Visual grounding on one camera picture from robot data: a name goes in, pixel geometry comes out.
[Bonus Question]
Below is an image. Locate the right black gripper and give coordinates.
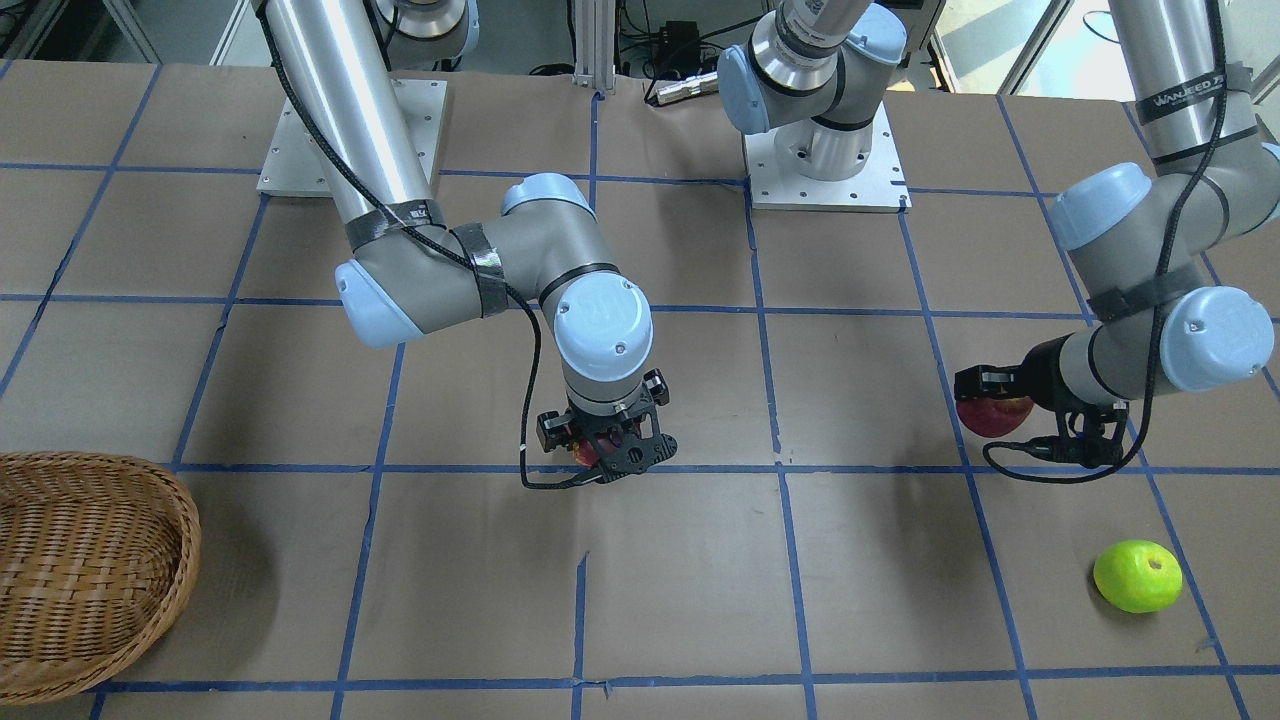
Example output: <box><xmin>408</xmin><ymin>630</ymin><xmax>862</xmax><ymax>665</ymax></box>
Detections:
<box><xmin>536</xmin><ymin>368</ymin><xmax>669</xmax><ymax>454</ymax></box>

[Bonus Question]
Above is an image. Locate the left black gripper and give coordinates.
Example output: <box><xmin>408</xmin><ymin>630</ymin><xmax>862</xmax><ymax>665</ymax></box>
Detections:
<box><xmin>954</xmin><ymin>334</ymin><xmax>1076</xmax><ymax>413</ymax></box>

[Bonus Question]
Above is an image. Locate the red yellow apple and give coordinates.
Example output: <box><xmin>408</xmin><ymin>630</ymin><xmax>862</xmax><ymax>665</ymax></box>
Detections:
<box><xmin>956</xmin><ymin>397</ymin><xmax>1036</xmax><ymax>439</ymax></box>

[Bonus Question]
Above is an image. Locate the dark red apple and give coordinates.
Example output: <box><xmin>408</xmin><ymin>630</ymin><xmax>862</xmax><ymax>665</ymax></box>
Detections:
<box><xmin>572</xmin><ymin>430</ymin><xmax>621</xmax><ymax>468</ymax></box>

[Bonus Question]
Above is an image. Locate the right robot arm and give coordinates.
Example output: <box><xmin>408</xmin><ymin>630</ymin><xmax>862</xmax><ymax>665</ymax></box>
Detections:
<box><xmin>255</xmin><ymin>1</ymin><xmax>673</xmax><ymax>468</ymax></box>

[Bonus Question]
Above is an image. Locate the wicker basket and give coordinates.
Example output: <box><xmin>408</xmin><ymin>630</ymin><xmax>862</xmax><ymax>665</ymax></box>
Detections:
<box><xmin>1</xmin><ymin>451</ymin><xmax>202</xmax><ymax>706</ymax></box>

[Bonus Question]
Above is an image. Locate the green apple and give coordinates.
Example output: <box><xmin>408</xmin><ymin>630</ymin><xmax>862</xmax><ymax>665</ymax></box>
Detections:
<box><xmin>1091</xmin><ymin>539</ymin><xmax>1184</xmax><ymax>614</ymax></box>

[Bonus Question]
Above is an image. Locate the silver metal cylinder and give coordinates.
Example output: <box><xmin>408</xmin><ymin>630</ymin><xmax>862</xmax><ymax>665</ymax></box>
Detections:
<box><xmin>652</xmin><ymin>73</ymin><xmax>718</xmax><ymax>108</ymax></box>

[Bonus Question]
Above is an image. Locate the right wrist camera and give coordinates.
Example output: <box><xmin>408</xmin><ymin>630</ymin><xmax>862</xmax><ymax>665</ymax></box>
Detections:
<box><xmin>572</xmin><ymin>430</ymin><xmax>678</xmax><ymax>486</ymax></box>

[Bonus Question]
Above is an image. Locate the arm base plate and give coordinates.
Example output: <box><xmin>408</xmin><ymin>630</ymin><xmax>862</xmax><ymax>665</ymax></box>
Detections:
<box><xmin>257</xmin><ymin>78</ymin><xmax>449</xmax><ymax>199</ymax></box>
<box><xmin>742</xmin><ymin>104</ymin><xmax>913</xmax><ymax>213</ymax></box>

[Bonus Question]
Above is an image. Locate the aluminium frame post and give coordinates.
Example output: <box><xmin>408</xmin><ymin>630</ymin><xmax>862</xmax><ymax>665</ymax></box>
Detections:
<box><xmin>570</xmin><ymin>0</ymin><xmax>617</xmax><ymax>95</ymax></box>

